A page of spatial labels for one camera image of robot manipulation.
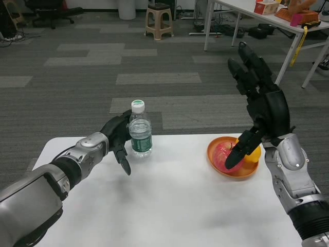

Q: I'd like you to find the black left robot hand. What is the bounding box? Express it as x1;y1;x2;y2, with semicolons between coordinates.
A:
99;109;133;177

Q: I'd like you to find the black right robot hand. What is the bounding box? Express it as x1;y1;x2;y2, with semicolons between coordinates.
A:
223;41;296;170

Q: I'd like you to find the clear plastic water bottle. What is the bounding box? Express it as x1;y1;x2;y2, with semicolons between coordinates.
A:
127;99;153;158

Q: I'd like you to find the yellow citrus fruit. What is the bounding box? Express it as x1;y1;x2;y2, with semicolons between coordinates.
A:
235;138;262;163

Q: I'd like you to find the orange plate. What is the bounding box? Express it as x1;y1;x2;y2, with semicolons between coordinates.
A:
207;136;260;182

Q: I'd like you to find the red apple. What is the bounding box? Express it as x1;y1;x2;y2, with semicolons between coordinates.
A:
213;140;249;173

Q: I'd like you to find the black wheeled chair base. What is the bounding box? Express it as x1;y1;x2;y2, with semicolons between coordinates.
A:
312;57;329;76

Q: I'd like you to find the black case on floor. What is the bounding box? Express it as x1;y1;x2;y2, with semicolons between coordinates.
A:
248;23;276;40

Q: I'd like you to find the pink small box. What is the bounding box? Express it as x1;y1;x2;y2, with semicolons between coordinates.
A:
290;14;303;27

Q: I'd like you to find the black and yellow tool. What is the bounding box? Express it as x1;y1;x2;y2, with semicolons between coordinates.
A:
301;20;322;29

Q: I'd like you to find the orange flat box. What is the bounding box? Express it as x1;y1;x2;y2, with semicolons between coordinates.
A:
273;7;319;23

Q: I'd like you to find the red and white tissue box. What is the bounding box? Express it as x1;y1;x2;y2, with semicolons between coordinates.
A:
253;0;281;15

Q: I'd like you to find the white desk foot bar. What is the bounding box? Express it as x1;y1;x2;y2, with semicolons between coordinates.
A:
189;31;223;36

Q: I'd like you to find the white metal-legged desk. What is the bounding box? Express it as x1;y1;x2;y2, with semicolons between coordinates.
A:
204;0;329;89

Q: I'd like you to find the white waste bin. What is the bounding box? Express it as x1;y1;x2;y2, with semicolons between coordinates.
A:
118;0;136;20

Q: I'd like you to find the beige plastic stool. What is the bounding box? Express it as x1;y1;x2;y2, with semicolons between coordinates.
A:
144;5;174;41

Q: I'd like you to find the black office chair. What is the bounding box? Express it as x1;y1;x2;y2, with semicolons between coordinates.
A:
24;0;84;29

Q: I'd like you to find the white power strip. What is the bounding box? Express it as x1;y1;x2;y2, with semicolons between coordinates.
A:
0;34;24;42

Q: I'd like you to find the wooden chair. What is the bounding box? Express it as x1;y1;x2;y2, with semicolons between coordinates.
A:
2;0;25;29

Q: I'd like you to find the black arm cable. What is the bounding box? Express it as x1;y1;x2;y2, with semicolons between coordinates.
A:
50;145;78;164

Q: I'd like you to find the yellow hanging strap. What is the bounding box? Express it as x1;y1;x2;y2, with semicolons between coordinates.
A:
289;25;308;67

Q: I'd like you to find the black floor cable tangle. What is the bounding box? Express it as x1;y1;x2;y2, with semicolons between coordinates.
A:
192;15;245;39

